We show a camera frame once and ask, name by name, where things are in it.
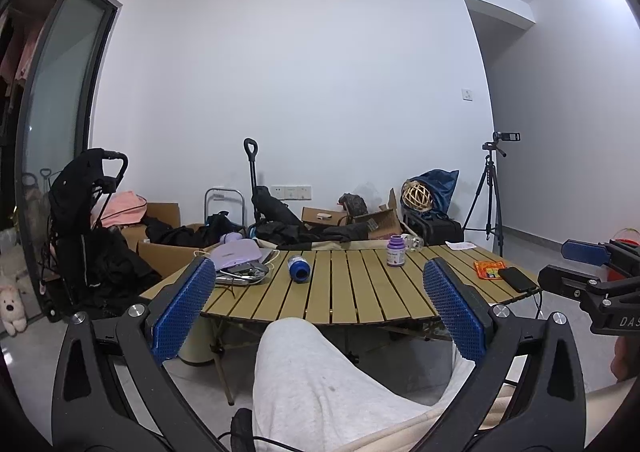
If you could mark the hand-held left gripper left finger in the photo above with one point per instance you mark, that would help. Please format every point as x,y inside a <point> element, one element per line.
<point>182,312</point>

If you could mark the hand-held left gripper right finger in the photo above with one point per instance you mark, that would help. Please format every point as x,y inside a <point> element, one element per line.
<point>452,312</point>

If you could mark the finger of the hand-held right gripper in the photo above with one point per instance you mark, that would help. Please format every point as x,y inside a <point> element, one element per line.
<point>585,252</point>
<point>562,279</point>

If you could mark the blue bottle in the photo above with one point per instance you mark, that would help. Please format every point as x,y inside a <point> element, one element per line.
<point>298,267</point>

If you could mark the person's right hand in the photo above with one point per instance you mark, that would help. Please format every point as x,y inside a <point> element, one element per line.
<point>625,362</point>

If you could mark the cream bucket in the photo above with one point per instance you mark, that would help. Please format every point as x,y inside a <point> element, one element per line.
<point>194,347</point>

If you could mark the red container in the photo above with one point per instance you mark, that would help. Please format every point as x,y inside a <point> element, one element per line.
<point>624,236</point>

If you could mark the black phone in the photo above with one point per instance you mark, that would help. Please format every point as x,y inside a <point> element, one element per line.
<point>517,278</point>

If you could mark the orange snack packet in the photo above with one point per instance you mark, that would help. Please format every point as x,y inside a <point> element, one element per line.
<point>489,269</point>

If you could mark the large cardboard box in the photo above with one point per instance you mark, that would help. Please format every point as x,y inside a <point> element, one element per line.
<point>165,257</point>

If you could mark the white paper sheet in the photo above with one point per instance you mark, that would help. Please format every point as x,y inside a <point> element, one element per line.
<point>460,245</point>

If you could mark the metal tray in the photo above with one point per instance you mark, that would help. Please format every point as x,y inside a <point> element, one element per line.
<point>245,276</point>

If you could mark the lilac plastic case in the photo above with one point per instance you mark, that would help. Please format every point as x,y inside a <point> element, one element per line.
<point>235,254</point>

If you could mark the clear plastic bottle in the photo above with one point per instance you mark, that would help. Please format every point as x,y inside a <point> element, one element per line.
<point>414,243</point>

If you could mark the purple lidded bottle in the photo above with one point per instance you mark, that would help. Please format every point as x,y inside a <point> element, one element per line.
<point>396,252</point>

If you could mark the black bag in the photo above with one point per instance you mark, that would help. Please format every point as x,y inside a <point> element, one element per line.
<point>435,228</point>

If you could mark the open cardboard box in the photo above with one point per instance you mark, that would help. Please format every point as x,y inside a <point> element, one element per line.
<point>167,214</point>

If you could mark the slatted folding table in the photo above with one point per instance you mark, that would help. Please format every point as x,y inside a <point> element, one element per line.
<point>350,292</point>

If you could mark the black tripod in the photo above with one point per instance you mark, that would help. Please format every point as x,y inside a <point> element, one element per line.
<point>487,197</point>

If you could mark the torn cardboard box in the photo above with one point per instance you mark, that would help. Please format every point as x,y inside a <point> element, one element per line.
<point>380,223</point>

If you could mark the pink bag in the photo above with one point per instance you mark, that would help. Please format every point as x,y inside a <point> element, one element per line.
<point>122,209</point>

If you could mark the black stroller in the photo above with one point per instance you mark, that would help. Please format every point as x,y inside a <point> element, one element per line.
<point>85,242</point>

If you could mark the woven rattan ball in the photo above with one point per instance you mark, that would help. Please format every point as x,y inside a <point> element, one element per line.
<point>417,197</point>

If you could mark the blue bag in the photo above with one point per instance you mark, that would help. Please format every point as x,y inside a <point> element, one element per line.
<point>442,189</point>

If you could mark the person's black shoe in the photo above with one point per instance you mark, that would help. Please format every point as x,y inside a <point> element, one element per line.
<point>242,427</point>

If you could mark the person's cream garment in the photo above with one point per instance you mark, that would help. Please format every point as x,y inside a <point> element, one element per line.
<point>550,424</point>

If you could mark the black folded wagon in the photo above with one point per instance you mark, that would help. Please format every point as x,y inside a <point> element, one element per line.
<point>265,202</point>

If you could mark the person's grey trouser leg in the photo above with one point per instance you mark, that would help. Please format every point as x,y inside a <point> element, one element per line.
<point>325,382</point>

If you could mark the dark brown bundle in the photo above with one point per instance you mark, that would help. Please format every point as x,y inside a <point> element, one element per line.
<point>355,202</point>

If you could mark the black clothes pile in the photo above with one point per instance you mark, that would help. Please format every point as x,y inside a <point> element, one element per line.
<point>310,232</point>

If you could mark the flat cardboard box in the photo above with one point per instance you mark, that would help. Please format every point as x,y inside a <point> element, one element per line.
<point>322,217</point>

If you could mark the white plush toy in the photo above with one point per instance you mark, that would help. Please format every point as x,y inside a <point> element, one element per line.
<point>12,307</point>

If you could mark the glass sliding door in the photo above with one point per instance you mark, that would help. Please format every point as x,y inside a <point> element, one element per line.
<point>55,107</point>

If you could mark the hanging pink clothes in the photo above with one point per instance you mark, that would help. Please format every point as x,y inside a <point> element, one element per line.
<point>20,47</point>

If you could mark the black video camera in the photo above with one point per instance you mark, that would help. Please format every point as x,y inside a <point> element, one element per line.
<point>506,136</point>

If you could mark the row of wall sockets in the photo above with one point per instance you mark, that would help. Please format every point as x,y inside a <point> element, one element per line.
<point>291,192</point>

